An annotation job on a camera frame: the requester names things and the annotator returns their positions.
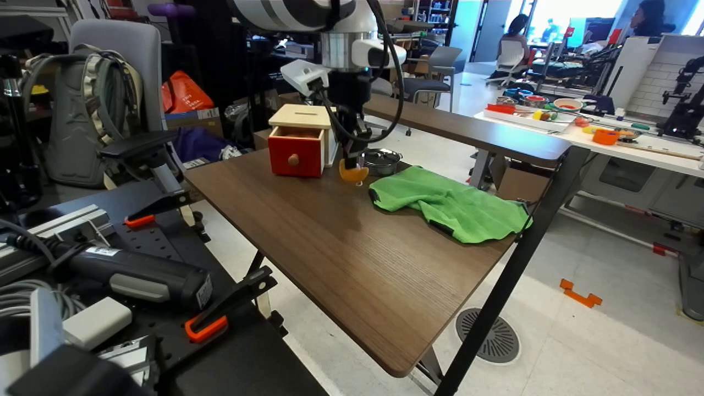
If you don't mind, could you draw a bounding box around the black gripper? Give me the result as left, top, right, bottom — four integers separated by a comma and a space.
328, 70, 370, 157

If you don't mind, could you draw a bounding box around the yellow orange doll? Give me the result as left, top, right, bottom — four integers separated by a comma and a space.
336, 160, 370, 187

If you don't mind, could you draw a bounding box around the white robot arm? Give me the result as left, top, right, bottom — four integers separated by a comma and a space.
227, 0, 408, 158

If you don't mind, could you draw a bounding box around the white wooden drawer box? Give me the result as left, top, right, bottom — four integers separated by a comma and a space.
268, 103, 336, 166

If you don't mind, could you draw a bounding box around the silver metal bowl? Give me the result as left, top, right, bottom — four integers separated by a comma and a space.
361, 148, 400, 175

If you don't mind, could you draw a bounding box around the red wooden drawer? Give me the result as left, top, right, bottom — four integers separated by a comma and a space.
267, 126, 324, 179

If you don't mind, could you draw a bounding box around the orange bag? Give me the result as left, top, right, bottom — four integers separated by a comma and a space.
161, 70, 213, 115

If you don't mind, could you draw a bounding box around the green cloth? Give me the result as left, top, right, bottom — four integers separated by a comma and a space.
370, 164, 533, 245

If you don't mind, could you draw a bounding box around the grey office chair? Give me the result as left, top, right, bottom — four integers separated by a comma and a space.
34, 20, 183, 195

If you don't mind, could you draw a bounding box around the black orange clamp rear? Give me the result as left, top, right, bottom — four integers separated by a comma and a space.
123, 192, 189, 231

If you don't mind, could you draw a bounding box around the black orange clamp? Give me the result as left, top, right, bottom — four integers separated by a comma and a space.
123, 192, 189, 231
183, 265, 276, 346

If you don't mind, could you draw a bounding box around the grey backpack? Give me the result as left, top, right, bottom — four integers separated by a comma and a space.
23, 43, 140, 187

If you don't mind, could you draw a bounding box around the white background table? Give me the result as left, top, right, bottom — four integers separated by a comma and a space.
479, 103, 704, 179

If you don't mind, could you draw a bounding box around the black table leg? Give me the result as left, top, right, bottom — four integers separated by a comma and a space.
434, 148, 590, 396

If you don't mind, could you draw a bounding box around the black orange clamp front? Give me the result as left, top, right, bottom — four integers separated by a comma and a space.
183, 265, 276, 346

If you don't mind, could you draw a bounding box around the orange floor tape marker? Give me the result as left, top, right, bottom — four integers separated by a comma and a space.
559, 279, 603, 307

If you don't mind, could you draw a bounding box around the round floor drain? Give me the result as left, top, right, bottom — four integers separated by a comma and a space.
455, 307, 522, 363

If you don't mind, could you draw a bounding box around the black handheld device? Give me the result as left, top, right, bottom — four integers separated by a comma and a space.
50, 245, 213, 309

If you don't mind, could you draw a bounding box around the white power adapter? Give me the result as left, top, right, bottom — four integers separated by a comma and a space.
63, 296, 132, 350

